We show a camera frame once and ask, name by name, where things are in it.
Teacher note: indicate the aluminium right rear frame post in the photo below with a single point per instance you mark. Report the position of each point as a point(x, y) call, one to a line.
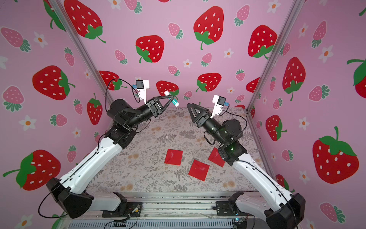
point(282, 37)

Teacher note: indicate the aluminium left rear frame post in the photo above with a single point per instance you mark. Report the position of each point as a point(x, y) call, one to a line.
point(75, 37)

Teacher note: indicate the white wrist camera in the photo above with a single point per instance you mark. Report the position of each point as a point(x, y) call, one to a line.
point(140, 89)
point(219, 103)

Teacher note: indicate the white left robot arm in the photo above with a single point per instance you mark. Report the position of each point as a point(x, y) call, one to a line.
point(70, 190)

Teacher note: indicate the red envelope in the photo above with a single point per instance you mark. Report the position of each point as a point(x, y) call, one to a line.
point(216, 158)
point(174, 157)
point(199, 170)

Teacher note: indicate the aluminium frame post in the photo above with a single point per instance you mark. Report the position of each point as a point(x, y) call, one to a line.
point(75, 37)
point(282, 37)

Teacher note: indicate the green white glue stick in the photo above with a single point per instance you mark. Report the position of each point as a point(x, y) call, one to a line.
point(172, 98)

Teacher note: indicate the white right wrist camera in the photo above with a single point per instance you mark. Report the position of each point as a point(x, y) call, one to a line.
point(219, 103)

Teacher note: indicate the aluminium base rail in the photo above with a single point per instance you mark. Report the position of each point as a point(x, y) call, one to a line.
point(168, 210)

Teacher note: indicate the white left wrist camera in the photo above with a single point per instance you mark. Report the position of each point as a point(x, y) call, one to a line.
point(140, 89)

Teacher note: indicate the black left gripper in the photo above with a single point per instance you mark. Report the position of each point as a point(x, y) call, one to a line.
point(156, 110)

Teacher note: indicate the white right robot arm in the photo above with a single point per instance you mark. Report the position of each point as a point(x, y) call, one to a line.
point(281, 209)

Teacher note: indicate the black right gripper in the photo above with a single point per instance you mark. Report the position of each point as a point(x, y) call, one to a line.
point(200, 117)

